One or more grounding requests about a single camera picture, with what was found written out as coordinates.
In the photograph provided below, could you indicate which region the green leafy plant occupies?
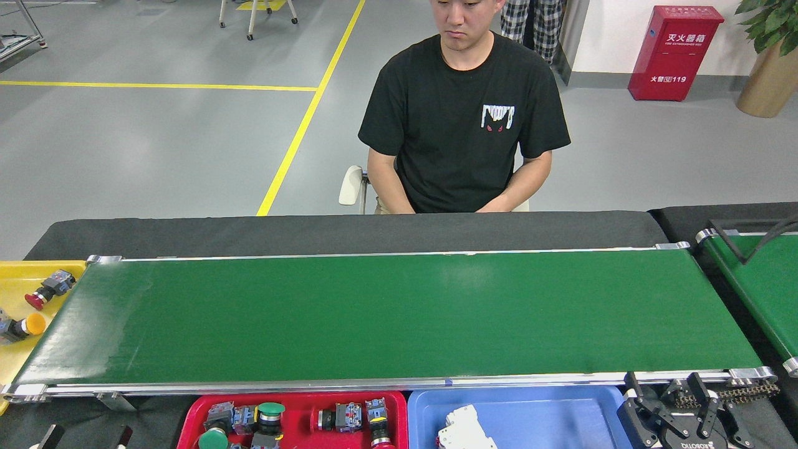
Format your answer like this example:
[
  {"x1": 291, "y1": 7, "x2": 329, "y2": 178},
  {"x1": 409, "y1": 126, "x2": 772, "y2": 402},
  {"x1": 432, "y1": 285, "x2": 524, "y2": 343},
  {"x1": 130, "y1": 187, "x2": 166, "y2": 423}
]
[{"x1": 736, "y1": 0, "x2": 798, "y2": 56}]

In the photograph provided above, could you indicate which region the narrow green conveyor belt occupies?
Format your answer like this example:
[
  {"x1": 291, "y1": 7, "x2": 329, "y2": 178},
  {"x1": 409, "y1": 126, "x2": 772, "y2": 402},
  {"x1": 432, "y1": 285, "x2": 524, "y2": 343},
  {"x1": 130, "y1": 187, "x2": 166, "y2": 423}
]
[{"x1": 696, "y1": 228, "x2": 798, "y2": 377}]

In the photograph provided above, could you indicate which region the black cable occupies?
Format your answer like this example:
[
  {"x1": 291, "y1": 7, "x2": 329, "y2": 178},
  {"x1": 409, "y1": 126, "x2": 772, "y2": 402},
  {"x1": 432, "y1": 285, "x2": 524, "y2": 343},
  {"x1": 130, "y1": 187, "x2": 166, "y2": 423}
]
[{"x1": 711, "y1": 215, "x2": 798, "y2": 264}]

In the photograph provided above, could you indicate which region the gold plant pot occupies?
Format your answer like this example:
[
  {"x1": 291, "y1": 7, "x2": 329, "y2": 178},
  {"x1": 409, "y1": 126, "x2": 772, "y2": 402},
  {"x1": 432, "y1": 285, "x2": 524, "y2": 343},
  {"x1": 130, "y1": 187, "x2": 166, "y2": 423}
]
[{"x1": 737, "y1": 41, "x2": 798, "y2": 118}]

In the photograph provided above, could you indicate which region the yellow push button switch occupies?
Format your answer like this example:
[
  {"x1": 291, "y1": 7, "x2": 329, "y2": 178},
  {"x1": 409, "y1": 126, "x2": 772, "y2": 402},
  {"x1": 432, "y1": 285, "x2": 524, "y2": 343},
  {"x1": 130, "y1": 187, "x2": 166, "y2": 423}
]
[{"x1": 0, "y1": 311, "x2": 47, "y2": 345}]

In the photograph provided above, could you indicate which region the red fire extinguisher cabinet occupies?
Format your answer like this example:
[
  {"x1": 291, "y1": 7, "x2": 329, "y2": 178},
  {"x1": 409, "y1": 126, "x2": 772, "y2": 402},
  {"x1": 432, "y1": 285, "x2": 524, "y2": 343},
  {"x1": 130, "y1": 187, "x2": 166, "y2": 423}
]
[{"x1": 628, "y1": 6, "x2": 725, "y2": 102}]

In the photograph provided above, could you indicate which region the yellow plastic tray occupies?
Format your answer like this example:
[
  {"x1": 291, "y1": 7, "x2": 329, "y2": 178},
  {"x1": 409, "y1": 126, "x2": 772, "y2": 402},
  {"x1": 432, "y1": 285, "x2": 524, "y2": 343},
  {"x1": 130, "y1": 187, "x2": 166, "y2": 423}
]
[{"x1": 0, "y1": 261, "x2": 88, "y2": 415}]

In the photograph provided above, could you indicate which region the wide green conveyor belt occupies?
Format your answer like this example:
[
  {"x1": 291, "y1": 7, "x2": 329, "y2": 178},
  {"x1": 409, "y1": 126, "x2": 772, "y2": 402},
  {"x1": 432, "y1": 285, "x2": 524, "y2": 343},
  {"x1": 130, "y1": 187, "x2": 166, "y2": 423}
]
[{"x1": 2, "y1": 242, "x2": 779, "y2": 403}]

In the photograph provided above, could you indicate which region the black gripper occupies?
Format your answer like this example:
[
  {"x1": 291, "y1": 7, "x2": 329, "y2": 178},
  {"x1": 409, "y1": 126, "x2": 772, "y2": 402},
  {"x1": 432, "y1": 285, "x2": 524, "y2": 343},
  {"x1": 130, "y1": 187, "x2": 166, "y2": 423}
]
[{"x1": 616, "y1": 372, "x2": 757, "y2": 449}]

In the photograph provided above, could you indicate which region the white circuit breaker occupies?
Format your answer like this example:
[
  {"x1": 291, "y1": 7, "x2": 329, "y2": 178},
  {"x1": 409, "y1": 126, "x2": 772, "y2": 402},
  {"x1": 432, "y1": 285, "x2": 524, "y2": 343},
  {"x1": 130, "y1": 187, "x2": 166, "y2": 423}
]
[{"x1": 436, "y1": 403, "x2": 499, "y2": 449}]

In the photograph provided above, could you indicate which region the white wheeled stand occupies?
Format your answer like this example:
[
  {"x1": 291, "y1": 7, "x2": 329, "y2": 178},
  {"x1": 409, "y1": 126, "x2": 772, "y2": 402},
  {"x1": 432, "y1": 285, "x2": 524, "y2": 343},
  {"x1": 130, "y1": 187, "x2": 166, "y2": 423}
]
[{"x1": 218, "y1": 0, "x2": 299, "y2": 41}]

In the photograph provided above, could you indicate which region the grey office chair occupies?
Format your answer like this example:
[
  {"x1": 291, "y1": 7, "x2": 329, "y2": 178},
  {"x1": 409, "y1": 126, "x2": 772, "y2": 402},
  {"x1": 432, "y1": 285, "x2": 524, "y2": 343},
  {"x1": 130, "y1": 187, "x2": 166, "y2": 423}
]
[{"x1": 339, "y1": 165, "x2": 531, "y2": 216}]

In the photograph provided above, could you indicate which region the blue plastic tray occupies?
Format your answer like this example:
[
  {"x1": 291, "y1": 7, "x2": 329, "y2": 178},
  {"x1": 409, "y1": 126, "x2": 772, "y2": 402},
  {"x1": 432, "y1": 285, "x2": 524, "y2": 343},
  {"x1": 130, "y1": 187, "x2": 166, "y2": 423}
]
[{"x1": 407, "y1": 385, "x2": 637, "y2": 449}]

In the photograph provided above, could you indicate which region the red plastic tray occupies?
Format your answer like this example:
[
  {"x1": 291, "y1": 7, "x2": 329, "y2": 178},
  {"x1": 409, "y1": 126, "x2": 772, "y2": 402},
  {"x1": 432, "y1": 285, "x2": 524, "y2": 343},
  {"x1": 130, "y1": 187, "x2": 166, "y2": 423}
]
[{"x1": 176, "y1": 392, "x2": 409, "y2": 449}]

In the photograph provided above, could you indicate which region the silver metal rack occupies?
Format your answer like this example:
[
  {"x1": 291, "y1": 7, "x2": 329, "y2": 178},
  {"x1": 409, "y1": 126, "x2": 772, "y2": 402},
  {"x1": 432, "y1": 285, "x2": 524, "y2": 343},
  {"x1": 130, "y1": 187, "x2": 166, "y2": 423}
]
[{"x1": 0, "y1": 0, "x2": 47, "y2": 63}]

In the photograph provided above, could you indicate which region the green mushroom push button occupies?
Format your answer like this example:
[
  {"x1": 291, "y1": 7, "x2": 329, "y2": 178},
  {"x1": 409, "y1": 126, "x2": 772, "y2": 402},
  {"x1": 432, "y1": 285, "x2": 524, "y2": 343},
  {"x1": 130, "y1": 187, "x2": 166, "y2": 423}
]
[{"x1": 256, "y1": 402, "x2": 286, "y2": 435}]

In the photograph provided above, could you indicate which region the person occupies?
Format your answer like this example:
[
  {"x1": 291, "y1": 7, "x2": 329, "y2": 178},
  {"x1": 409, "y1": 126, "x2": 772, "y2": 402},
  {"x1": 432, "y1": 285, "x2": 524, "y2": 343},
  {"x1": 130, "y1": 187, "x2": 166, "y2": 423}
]
[
  {"x1": 358, "y1": 0, "x2": 572, "y2": 215},
  {"x1": 501, "y1": 0, "x2": 565, "y2": 64}
]

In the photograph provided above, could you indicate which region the black drive chain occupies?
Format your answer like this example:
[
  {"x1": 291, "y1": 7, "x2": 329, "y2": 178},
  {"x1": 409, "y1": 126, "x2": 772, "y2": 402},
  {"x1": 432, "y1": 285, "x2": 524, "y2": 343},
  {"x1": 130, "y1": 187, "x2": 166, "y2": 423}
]
[{"x1": 664, "y1": 380, "x2": 781, "y2": 409}]

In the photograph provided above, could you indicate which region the green push button switch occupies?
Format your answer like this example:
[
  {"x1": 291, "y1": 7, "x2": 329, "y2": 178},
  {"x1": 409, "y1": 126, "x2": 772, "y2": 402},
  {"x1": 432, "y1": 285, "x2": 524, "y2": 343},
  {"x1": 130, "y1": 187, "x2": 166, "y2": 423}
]
[
  {"x1": 198, "y1": 402, "x2": 235, "y2": 449},
  {"x1": 233, "y1": 405, "x2": 257, "y2": 435}
]

